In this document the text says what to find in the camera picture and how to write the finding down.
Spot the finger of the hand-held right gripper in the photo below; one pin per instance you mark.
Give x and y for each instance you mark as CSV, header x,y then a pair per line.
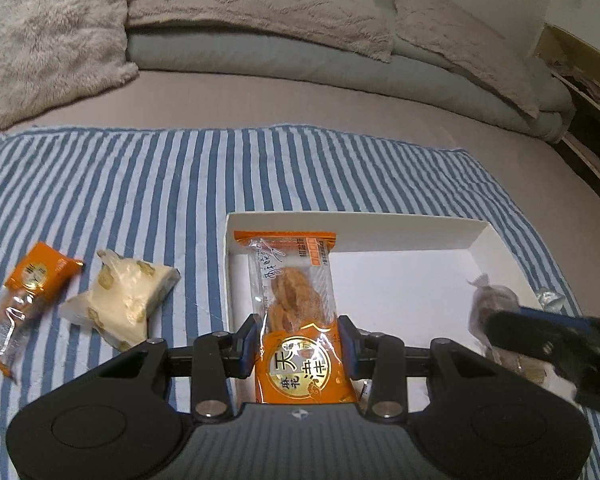
x,y
520,335
555,319

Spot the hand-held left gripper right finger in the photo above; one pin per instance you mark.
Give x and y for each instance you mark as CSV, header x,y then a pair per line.
x,y
351,347

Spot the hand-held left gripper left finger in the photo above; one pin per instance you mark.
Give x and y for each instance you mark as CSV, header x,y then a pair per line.
x,y
245,345

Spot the clear packet with brown cake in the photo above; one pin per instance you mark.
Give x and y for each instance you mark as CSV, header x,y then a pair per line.
x,y
490,300

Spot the large orange snack packet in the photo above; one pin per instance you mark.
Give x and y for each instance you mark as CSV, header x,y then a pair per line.
x,y
295,285

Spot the white cardboard box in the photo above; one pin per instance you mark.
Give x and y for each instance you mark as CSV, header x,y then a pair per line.
x,y
405,280

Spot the cream yellow pastry packet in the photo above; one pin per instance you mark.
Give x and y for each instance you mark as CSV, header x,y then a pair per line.
x,y
120,300

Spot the orange and clear snack packet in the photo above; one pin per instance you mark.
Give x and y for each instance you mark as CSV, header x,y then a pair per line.
x,y
35,280

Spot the small silver wrapper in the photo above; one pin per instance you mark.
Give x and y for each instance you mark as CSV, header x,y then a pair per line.
x,y
550,300

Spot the blue striped blanket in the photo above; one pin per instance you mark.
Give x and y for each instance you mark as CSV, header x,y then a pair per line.
x,y
130,185

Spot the crumpled cloths in nook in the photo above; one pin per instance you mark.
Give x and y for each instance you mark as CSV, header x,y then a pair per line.
x,y
590,85

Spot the folded grey duvet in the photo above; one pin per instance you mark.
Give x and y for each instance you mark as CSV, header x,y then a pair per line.
x,y
280,65

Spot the narrow beige textured pillow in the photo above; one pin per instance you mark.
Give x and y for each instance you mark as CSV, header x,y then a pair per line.
x,y
455,35

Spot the wide beige textured pillow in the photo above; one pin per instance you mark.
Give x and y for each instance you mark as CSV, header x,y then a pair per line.
x,y
255,5

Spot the white fluffy pillow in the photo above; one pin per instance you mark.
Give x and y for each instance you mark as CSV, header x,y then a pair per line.
x,y
45,45

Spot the cream wall shelf nook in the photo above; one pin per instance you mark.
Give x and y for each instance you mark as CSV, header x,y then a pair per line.
x,y
544,42

